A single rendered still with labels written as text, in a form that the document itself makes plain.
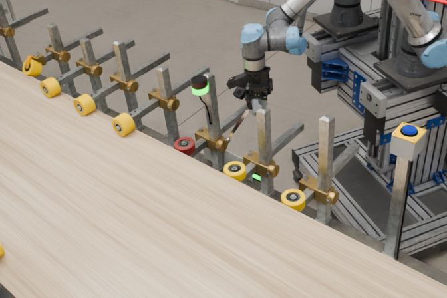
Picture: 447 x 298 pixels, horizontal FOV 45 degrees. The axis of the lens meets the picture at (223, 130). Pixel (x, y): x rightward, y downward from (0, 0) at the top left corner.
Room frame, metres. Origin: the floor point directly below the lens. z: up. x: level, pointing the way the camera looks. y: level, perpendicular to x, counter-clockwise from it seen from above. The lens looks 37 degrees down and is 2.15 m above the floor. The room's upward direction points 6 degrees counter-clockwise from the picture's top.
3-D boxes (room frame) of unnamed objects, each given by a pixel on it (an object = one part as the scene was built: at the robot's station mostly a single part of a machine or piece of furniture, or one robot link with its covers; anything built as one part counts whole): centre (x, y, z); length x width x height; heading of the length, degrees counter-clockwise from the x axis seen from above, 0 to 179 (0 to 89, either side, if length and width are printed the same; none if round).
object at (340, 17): (2.24, -0.61, 1.09); 0.15 x 0.15 x 0.10
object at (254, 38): (1.65, -0.14, 1.29); 0.09 x 0.08 x 0.11; 89
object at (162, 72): (1.86, 0.22, 0.87); 0.03 x 0.03 x 0.48; 46
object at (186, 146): (1.62, 0.15, 0.85); 0.08 x 0.08 x 0.11
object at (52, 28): (2.39, 0.75, 0.87); 0.03 x 0.03 x 0.48; 46
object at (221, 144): (1.70, 0.05, 0.85); 0.13 x 0.06 x 0.05; 46
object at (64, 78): (2.27, 0.58, 0.95); 0.50 x 0.04 x 0.04; 136
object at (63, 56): (2.40, 0.77, 0.95); 0.13 x 0.06 x 0.05; 46
